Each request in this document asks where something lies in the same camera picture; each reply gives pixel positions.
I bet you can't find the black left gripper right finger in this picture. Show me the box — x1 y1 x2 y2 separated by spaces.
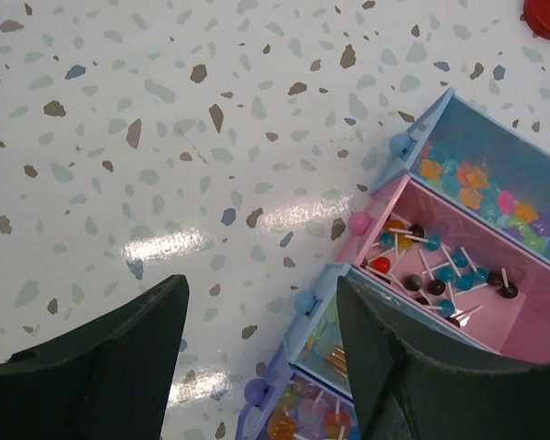
336 277 550 439

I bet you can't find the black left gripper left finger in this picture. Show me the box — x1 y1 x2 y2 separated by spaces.
0 275 190 439

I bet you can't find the purple candy bin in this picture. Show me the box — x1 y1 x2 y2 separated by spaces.
235 346 361 439

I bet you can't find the pink candy bin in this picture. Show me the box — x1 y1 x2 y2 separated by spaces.
339 177 550 363

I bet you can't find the blue end candy bin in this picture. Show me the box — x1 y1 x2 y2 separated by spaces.
373 89 550 264

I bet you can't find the red jar lid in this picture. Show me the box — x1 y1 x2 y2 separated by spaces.
522 0 550 40

